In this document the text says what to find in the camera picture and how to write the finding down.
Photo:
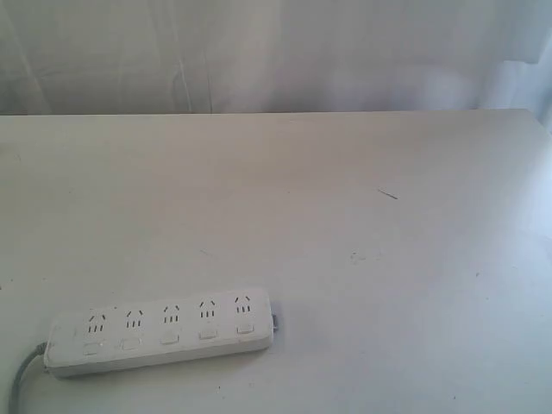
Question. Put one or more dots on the white five-outlet power strip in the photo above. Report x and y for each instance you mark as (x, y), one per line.
(128, 336)

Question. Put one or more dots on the white sheer curtain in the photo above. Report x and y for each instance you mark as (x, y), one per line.
(134, 57)

